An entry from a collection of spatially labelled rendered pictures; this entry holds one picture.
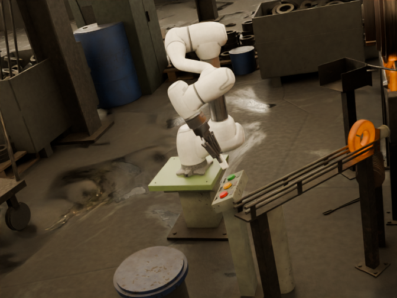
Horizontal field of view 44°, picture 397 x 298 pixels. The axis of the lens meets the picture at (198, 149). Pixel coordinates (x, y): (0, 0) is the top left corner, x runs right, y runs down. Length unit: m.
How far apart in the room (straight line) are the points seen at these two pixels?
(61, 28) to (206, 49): 2.41
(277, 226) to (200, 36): 1.03
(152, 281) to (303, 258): 0.95
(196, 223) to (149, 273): 0.99
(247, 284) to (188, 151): 0.83
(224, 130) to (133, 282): 1.09
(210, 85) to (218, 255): 1.10
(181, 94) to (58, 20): 2.81
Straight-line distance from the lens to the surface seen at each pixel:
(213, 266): 2.76
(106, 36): 5.55
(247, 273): 2.43
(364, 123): 2.22
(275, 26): 5.02
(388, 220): 2.92
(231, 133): 2.80
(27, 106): 4.67
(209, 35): 2.59
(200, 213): 2.99
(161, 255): 2.19
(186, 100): 2.11
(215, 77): 2.09
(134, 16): 5.71
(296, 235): 2.87
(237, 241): 2.32
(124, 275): 2.15
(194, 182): 2.79
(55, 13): 4.78
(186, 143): 2.80
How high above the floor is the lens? 1.67
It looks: 24 degrees down
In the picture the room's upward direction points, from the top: 13 degrees counter-clockwise
